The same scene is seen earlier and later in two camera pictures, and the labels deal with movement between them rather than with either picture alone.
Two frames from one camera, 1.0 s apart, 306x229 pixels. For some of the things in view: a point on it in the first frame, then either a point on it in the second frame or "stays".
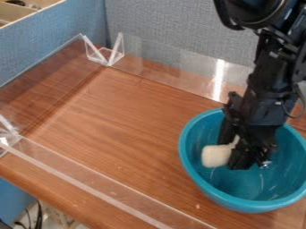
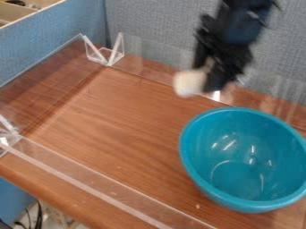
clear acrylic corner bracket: x=106 y=55 stays
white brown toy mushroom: x=215 y=156 → x=188 y=80
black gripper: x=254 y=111 → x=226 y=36
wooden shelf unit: x=16 y=10 stays
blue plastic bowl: x=258 y=190 stays
